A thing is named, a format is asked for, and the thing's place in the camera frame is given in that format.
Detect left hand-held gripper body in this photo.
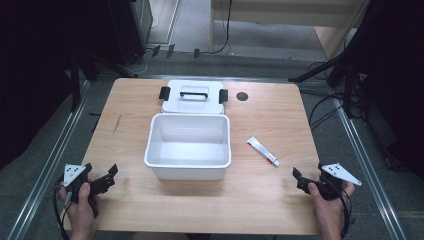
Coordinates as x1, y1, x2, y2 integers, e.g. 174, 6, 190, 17
62, 162, 108, 218

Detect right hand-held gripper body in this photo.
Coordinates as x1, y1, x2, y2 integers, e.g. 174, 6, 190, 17
311, 162, 363, 202

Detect person's right hand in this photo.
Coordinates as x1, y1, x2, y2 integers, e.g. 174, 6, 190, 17
307, 181, 356, 232

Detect person's left hand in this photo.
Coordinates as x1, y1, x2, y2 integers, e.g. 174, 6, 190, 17
59, 181, 101, 233

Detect white ointment tube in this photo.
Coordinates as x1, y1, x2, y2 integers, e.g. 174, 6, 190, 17
246, 136, 281, 168

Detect white plastic storage box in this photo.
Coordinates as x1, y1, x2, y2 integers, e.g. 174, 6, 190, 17
143, 112, 233, 182

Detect black metal stand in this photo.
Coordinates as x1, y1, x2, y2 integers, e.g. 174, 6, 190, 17
66, 46, 101, 113

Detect black tripod stand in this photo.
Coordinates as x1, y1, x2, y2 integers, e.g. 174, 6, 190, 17
287, 46, 369, 118

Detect white box lid black latches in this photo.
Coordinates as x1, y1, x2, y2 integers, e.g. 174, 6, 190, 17
158, 79, 230, 116

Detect dark curtain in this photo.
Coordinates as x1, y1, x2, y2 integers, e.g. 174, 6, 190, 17
0, 0, 116, 169

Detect black cabinet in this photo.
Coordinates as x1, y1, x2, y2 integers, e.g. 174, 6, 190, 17
108, 0, 154, 67

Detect light wooden furniture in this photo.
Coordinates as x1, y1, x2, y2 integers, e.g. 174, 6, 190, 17
209, 0, 372, 61

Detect metal floor rail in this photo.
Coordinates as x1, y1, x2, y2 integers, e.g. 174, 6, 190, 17
5, 79, 92, 240
331, 97, 408, 240

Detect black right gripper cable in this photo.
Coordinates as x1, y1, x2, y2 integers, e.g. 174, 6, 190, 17
338, 191, 354, 240

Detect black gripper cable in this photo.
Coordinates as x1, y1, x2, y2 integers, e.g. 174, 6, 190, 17
338, 191, 354, 240
52, 178, 73, 240

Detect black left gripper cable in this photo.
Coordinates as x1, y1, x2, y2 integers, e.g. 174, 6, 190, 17
52, 178, 73, 240

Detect black floor cables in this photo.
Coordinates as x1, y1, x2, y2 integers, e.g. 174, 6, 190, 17
297, 87, 346, 132

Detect white floor cable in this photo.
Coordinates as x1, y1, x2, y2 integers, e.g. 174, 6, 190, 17
124, 48, 150, 77

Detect black hanging cable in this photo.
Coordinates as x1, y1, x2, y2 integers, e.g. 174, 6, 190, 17
213, 0, 234, 55

